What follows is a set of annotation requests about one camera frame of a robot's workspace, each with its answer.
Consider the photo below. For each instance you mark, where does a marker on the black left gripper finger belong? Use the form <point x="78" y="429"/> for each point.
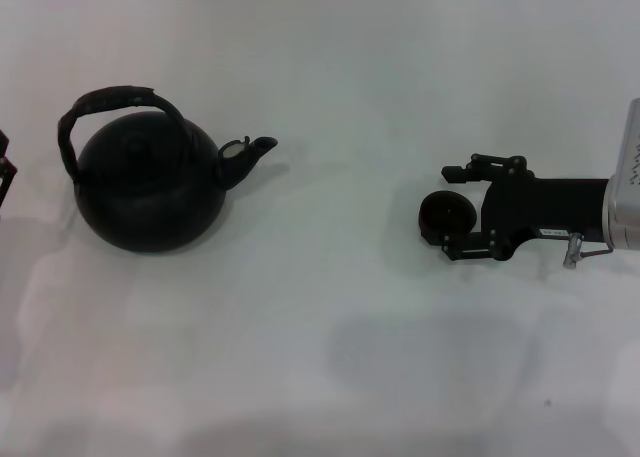
<point x="5" y="177"/>

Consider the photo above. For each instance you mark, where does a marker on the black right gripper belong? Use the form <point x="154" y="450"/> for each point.
<point x="550" y="207"/>

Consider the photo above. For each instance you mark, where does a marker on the small dark brown teacup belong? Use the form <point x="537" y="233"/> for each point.
<point x="447" y="214"/>

